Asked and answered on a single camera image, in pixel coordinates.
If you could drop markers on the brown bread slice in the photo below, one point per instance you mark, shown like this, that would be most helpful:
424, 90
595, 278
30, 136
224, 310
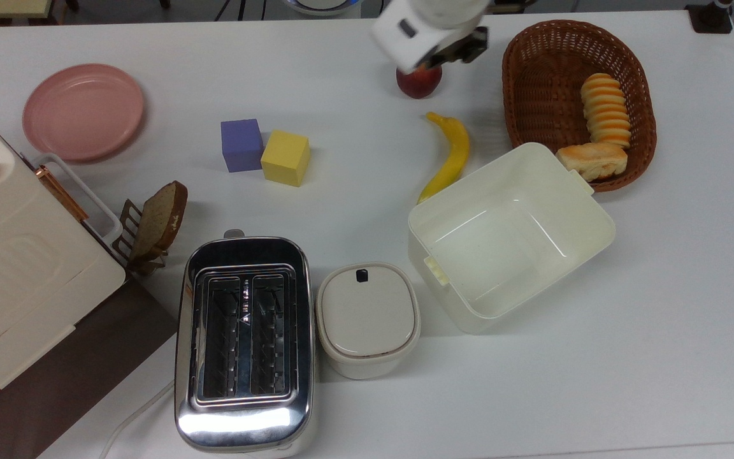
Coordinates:
160, 220

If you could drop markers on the pink plate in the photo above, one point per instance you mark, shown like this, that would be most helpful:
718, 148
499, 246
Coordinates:
83, 111

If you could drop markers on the purple cube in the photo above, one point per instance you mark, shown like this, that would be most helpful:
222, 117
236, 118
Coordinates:
241, 143

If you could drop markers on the silver cream two-slot toaster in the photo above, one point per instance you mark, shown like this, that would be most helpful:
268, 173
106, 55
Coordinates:
246, 421

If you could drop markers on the square golden bread bun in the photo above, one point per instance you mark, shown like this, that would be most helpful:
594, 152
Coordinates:
593, 160

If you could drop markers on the red apple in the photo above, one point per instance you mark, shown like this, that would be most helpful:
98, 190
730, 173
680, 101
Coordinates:
419, 84

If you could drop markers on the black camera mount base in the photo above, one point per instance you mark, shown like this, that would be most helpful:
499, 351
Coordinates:
711, 18

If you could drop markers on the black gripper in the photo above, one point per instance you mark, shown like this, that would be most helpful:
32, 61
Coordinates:
472, 46

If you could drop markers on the yellow banana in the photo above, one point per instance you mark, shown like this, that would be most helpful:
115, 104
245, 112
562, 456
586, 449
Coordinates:
456, 150

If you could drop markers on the small cream lidded bin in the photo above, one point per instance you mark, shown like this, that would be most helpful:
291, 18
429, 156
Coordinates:
367, 315

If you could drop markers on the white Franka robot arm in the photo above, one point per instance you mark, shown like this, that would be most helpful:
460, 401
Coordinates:
424, 29

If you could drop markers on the brown wicker basket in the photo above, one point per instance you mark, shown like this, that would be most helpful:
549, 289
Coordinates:
542, 83

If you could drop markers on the metal toast rack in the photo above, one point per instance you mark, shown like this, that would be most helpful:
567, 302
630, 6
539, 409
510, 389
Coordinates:
126, 223

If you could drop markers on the striped spiral bread roll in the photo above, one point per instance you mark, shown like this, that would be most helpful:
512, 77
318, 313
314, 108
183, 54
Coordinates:
606, 111

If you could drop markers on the cream plastic tub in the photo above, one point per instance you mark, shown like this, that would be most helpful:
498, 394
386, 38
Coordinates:
507, 242

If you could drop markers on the yellow cube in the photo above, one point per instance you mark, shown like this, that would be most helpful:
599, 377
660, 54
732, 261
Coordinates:
285, 158

